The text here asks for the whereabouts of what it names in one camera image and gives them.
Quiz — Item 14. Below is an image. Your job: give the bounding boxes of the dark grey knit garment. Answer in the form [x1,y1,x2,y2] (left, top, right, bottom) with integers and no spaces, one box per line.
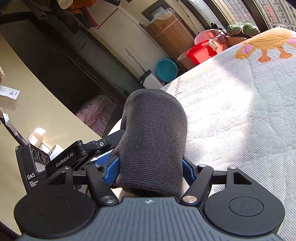
[110,89,188,199]

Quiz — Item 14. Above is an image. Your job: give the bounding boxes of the hanging clothes on rack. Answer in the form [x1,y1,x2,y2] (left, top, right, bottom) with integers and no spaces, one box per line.
[30,0,121,30]

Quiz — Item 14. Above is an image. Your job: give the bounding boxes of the pink bedding in cabinet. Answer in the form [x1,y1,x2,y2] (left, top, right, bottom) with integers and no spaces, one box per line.
[76,94,117,137]

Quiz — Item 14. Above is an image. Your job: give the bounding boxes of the colourful cartoon play mat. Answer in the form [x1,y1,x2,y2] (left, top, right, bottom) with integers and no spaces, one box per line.
[160,28,295,240]

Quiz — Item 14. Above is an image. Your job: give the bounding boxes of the white black trash bin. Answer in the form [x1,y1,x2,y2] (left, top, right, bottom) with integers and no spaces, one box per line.
[137,69,163,89]

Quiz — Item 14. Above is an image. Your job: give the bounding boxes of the teal plastic basin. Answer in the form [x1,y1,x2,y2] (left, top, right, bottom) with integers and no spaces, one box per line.
[156,58,178,83]

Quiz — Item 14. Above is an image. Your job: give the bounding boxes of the red plastic bucket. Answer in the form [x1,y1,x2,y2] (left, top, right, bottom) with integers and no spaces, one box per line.
[186,39,218,65]

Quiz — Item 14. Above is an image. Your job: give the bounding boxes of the brown cardboard box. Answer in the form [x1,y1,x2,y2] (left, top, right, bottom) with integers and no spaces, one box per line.
[145,11,194,60]

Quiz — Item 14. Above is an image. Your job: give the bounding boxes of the pink plastic basin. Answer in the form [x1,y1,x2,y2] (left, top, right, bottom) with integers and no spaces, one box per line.
[194,29,226,45]

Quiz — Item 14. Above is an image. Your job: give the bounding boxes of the left green knit slipper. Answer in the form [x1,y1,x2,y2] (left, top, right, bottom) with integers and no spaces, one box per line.
[227,24,242,36]

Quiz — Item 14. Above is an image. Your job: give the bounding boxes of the green knit slipper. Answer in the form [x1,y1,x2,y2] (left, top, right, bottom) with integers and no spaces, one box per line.
[227,24,242,36]
[242,23,260,37]

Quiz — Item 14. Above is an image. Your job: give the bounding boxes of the right green knit slipper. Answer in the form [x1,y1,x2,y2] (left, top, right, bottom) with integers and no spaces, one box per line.
[242,23,260,37]

